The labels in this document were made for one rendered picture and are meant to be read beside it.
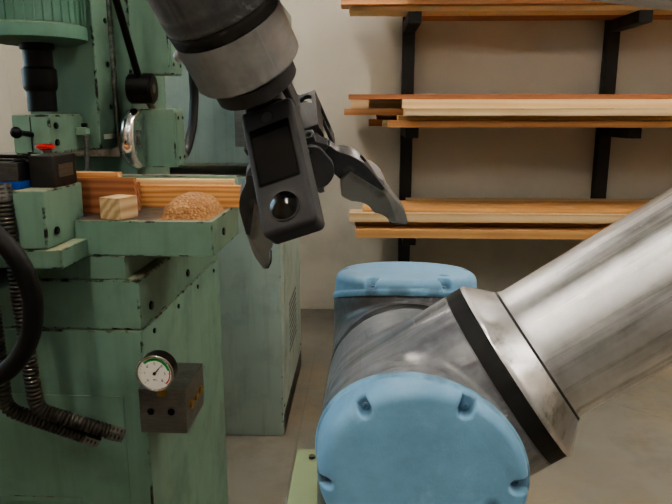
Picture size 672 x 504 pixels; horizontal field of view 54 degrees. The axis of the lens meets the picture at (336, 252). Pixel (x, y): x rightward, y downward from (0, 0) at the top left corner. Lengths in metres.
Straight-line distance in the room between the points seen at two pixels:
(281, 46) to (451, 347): 0.26
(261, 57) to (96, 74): 0.91
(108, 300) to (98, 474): 0.33
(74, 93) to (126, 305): 0.47
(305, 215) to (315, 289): 3.11
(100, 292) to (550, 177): 2.81
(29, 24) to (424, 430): 1.01
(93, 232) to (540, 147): 2.78
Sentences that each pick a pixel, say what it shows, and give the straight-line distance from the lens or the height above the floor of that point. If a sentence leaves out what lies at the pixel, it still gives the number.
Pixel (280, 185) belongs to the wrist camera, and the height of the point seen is 1.02.
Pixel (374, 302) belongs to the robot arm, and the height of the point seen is 0.90.
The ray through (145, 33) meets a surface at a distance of 1.46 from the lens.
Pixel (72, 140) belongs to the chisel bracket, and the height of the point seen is 1.02.
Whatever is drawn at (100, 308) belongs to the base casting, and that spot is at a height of 0.75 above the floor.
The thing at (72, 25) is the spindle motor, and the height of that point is 1.22.
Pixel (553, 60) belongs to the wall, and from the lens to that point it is 3.61.
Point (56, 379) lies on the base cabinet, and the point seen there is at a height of 0.62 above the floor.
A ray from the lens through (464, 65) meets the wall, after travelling 3.52.
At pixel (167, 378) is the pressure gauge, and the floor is 0.65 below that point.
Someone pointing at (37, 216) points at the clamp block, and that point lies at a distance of 1.08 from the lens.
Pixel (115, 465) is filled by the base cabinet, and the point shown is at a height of 0.46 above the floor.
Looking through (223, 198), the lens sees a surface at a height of 0.92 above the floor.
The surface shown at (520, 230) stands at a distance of 3.10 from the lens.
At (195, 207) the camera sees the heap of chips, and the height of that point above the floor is 0.92.
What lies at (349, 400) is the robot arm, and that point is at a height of 0.88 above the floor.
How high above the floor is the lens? 1.08
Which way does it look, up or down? 12 degrees down
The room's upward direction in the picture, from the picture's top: straight up
